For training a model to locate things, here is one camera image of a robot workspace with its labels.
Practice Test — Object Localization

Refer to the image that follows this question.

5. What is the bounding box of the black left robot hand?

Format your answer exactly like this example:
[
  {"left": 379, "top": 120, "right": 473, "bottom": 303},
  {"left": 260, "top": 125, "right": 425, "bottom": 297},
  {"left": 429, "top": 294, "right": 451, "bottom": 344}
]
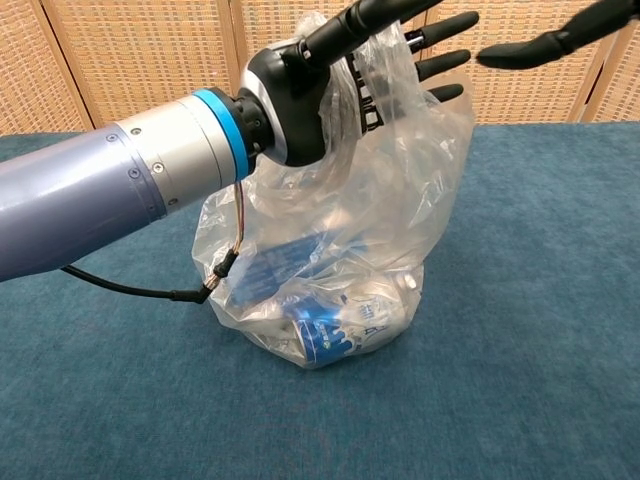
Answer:
[{"left": 235, "top": 0, "right": 481, "bottom": 167}]

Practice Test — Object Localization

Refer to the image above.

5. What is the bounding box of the white-backed right robot hand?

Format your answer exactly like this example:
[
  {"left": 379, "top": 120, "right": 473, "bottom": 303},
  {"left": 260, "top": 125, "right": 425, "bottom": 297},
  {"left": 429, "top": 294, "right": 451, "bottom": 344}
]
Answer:
[{"left": 477, "top": 0, "right": 640, "bottom": 71}]

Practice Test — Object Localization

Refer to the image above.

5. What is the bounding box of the clear plastic bag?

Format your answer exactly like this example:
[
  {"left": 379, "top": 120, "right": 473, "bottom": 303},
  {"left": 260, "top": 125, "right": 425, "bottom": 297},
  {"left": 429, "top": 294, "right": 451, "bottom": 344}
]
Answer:
[{"left": 192, "top": 12, "right": 477, "bottom": 372}]

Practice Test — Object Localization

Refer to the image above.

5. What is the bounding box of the woven wooden folding screen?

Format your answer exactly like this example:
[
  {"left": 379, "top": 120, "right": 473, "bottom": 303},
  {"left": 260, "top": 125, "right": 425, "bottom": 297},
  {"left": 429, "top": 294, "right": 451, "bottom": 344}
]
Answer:
[{"left": 0, "top": 0, "right": 640, "bottom": 136}]

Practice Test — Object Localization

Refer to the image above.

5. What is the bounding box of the dark blue drink can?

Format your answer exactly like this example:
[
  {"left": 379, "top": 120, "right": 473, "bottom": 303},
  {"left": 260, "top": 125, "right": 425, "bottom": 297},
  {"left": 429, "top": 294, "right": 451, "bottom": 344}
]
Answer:
[{"left": 231, "top": 236, "right": 327, "bottom": 307}]

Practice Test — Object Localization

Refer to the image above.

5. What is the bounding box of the blue white drink can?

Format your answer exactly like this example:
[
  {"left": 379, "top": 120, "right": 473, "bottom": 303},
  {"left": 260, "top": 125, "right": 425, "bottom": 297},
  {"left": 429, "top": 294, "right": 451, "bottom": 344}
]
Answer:
[{"left": 286, "top": 283, "right": 417, "bottom": 371}]

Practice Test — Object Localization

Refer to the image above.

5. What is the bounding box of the teal table cloth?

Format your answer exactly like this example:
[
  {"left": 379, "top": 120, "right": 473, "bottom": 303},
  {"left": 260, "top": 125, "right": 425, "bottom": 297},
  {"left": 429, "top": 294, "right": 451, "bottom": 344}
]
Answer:
[{"left": 0, "top": 122, "right": 640, "bottom": 480}]

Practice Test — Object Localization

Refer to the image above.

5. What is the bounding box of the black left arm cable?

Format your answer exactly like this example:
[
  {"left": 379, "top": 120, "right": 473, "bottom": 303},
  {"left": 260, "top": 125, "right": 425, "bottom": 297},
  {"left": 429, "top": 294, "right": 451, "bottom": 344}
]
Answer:
[{"left": 60, "top": 178, "right": 247, "bottom": 305}]

